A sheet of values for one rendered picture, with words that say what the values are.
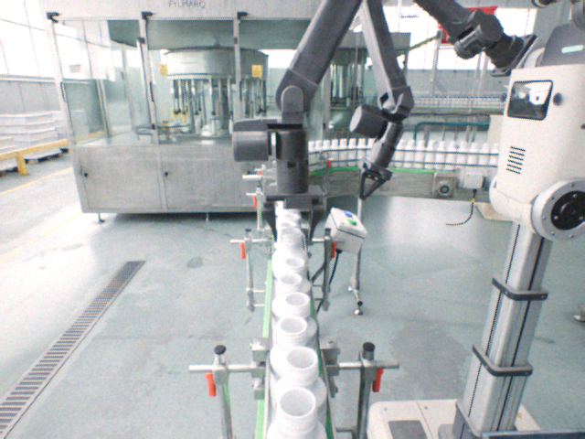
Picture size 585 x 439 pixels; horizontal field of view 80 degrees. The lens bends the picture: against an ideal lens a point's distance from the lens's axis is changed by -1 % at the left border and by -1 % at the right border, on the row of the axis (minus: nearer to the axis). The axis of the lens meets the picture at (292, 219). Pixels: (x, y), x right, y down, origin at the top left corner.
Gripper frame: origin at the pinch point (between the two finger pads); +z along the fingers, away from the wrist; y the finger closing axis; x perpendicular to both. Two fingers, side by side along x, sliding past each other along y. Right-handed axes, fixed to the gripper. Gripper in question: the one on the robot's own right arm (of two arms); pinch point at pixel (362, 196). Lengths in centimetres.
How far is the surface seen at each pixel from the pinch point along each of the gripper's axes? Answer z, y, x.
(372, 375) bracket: 14, 51, -5
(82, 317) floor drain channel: 165, -119, -107
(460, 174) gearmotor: -11, -104, 81
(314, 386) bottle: 11, 59, -15
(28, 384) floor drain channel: 164, -60, -105
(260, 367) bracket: 18, 50, -20
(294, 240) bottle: 6.5, 29.2, -17.7
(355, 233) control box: 9.1, 3.9, 1.0
